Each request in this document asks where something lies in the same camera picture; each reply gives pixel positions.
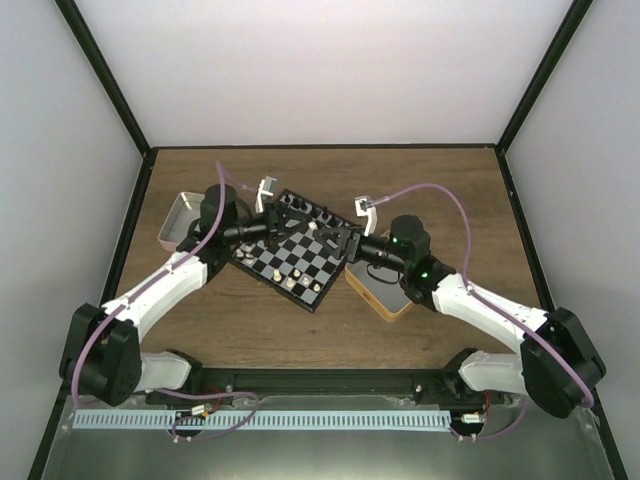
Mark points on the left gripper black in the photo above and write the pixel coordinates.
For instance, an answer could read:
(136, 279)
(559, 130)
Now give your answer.
(274, 218)

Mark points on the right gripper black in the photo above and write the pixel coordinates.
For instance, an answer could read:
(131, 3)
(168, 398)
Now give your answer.
(345, 238)

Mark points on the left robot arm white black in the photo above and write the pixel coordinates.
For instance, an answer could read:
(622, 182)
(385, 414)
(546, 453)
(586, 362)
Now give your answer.
(102, 355)

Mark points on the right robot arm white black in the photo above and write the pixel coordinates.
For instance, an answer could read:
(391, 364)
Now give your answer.
(551, 358)

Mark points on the black white chess board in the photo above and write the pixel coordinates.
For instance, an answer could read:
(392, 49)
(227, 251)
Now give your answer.
(299, 251)

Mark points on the yellow metal tin box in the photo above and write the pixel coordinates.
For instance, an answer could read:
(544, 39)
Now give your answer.
(379, 287)

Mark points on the pink metal tin tray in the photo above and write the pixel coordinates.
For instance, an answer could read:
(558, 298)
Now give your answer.
(183, 212)

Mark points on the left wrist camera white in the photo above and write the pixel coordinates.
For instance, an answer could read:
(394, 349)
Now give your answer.
(266, 190)

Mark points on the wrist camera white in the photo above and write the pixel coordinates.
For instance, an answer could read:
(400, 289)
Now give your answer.
(365, 208)
(266, 190)

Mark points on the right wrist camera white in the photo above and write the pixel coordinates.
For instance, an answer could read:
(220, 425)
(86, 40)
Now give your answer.
(365, 208)

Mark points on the black enclosure frame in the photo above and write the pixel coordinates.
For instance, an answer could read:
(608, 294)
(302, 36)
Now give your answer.
(560, 41)

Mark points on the light blue slotted cable duct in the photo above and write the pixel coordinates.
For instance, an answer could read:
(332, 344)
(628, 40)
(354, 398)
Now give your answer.
(402, 420)

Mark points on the black mounting rail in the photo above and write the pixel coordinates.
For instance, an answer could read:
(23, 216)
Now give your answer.
(423, 386)

